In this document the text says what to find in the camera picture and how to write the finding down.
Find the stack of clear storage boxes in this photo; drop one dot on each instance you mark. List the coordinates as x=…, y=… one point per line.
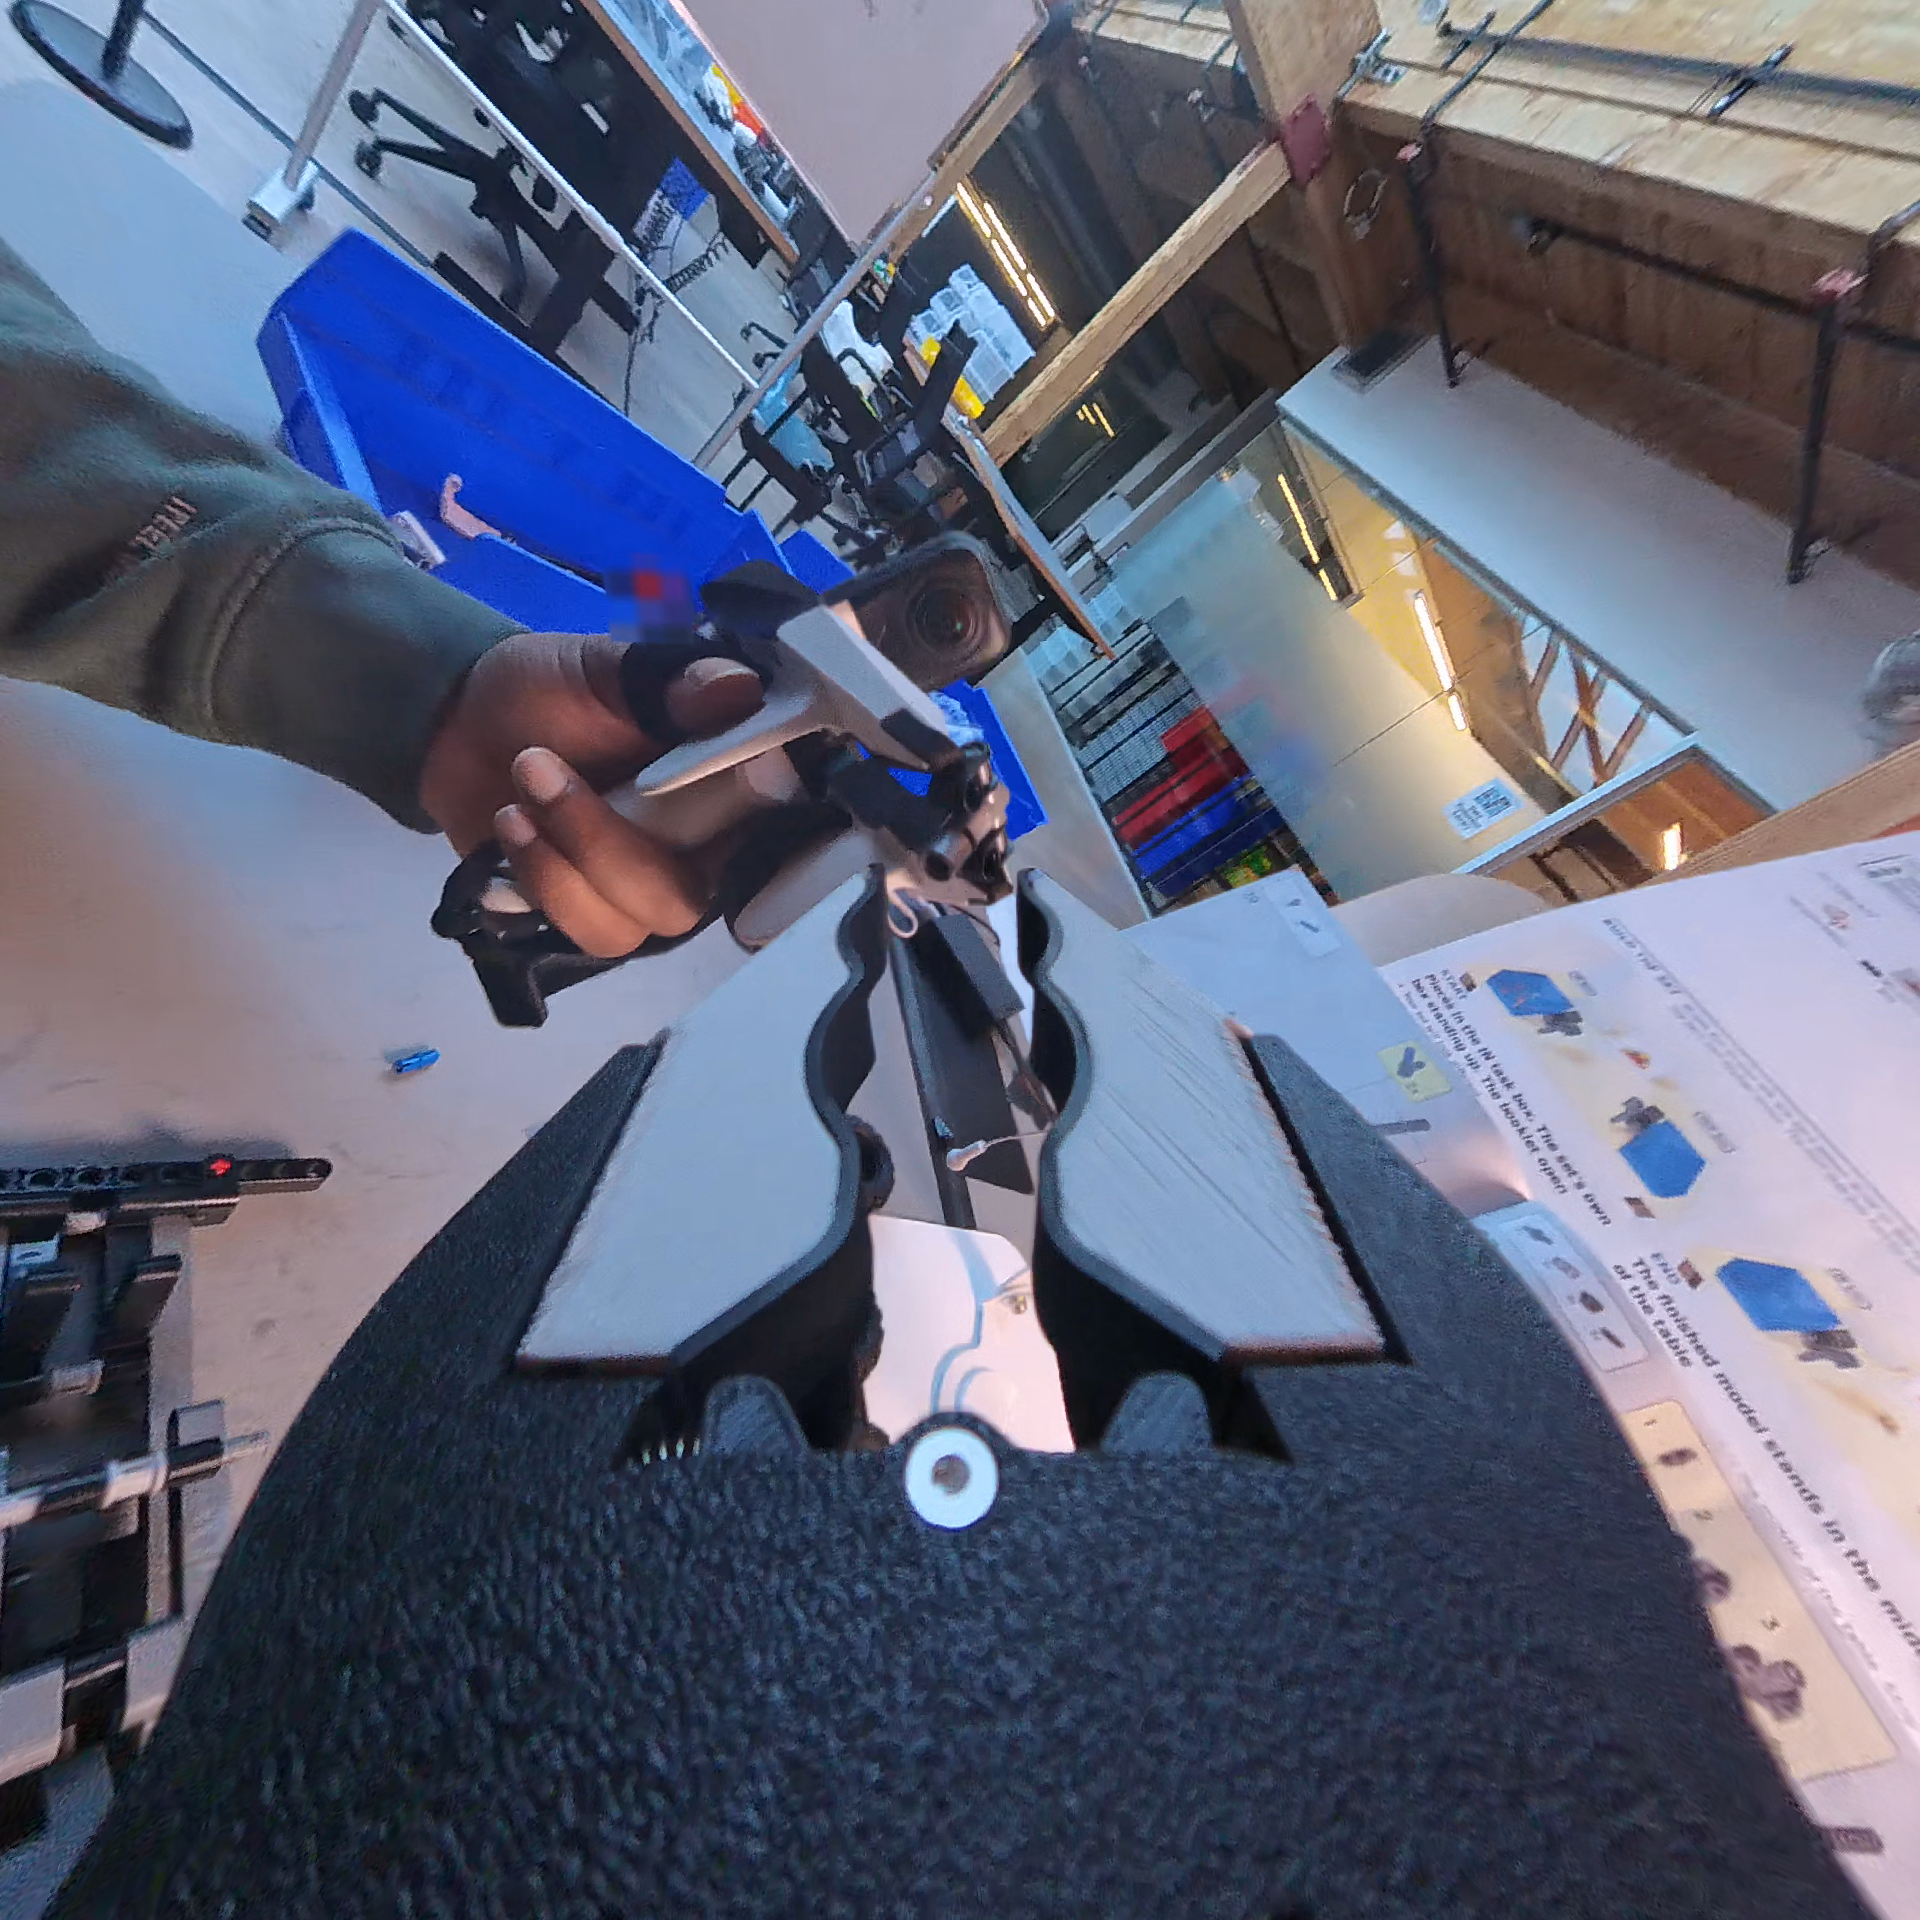
x=975, y=339

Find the toy instruction booklet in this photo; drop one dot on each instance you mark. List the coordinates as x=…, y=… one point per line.
x=1276, y=990

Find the black pole stand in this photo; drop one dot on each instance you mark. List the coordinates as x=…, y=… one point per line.
x=105, y=77

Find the black office chair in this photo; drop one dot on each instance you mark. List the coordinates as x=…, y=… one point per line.
x=464, y=182

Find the grey desk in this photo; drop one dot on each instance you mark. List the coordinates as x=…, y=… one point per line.
x=225, y=975

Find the printed instruction sheet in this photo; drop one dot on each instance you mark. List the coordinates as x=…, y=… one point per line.
x=1723, y=1277

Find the small black grey connector assembly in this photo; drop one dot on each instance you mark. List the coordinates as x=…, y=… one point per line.
x=960, y=840

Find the pale partition board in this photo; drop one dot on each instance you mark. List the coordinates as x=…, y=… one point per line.
x=856, y=91

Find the person's left hand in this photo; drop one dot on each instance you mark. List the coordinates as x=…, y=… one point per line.
x=494, y=750

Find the grey black toy chassis assembly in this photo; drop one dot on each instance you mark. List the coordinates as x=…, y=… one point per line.
x=90, y=1320

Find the blue toy pin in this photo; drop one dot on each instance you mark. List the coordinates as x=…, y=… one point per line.
x=415, y=1060

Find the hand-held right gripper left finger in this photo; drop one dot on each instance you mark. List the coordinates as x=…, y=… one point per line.
x=705, y=1200

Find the wooden post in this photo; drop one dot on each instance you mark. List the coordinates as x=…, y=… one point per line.
x=1140, y=294

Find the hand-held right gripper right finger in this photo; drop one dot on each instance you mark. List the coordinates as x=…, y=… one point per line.
x=1184, y=1185

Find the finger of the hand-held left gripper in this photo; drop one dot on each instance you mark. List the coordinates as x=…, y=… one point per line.
x=863, y=669
x=802, y=901

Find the paper sign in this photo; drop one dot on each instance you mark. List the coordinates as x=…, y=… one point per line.
x=1484, y=811

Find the metal book stand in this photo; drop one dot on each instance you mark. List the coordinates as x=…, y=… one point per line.
x=960, y=1320

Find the wooden-top desk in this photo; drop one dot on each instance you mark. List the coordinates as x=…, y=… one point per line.
x=1026, y=525

